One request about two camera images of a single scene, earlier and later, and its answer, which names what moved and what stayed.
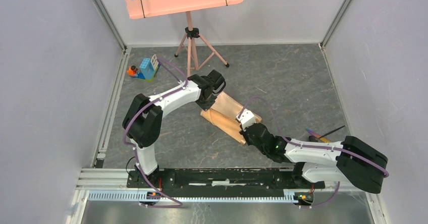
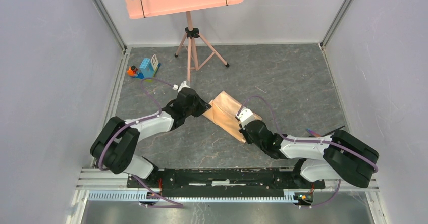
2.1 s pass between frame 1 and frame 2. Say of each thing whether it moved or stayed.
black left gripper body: moved
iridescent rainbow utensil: stayed
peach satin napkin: stayed
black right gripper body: stayed
